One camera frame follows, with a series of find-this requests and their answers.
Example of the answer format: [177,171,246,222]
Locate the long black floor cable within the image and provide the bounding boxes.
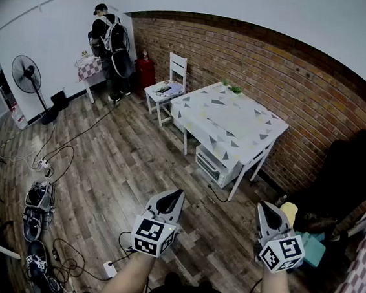
[33,94,116,170]

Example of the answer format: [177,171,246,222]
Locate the white canister red label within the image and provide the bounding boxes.
[8,101,32,131]

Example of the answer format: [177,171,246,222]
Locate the black standing fan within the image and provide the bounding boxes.
[6,54,65,126]

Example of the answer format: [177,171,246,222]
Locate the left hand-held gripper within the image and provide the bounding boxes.
[128,184,187,261]

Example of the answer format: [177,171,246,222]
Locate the tangled black cables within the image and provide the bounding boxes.
[48,237,109,285]

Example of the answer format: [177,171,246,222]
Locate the person's left forearm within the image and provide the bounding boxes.
[99,248,156,293]

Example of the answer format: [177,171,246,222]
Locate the grey handheld device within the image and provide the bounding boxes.
[23,176,58,217]

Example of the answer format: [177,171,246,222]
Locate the black plug cable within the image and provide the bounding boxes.
[205,182,231,204]

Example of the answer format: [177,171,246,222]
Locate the small black box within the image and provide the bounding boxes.
[49,89,70,111]

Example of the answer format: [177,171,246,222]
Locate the black office chair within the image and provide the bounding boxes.
[285,122,366,248]

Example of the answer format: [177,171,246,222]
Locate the red gas cylinder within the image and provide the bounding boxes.
[131,49,160,100]

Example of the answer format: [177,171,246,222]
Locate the looped black floor cable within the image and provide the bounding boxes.
[50,144,76,186]

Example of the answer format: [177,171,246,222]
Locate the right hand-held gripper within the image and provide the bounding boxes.
[249,200,310,277]

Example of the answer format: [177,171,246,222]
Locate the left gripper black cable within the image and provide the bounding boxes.
[116,230,140,263]

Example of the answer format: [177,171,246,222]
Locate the teal box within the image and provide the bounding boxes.
[296,231,328,269]

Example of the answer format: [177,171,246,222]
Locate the patterned chair cushion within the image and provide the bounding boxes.
[151,78,183,99]

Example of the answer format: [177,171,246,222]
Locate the white power adapter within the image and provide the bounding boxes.
[101,260,120,281]

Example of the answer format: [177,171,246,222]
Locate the white storage box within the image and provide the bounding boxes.
[191,143,245,191]

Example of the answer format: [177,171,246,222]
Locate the pink checkered cloth table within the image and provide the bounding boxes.
[290,202,366,293]
[71,50,111,105]

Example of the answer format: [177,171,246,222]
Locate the white wooden chair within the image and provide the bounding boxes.
[140,49,191,129]

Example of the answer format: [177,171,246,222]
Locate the yellow cloth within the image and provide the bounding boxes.
[278,201,299,228]

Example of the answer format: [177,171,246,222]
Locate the table with triangle-patterned cloth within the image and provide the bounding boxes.
[160,76,293,208]

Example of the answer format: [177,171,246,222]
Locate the dark blue handheld device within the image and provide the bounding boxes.
[19,206,46,243]
[24,239,52,281]

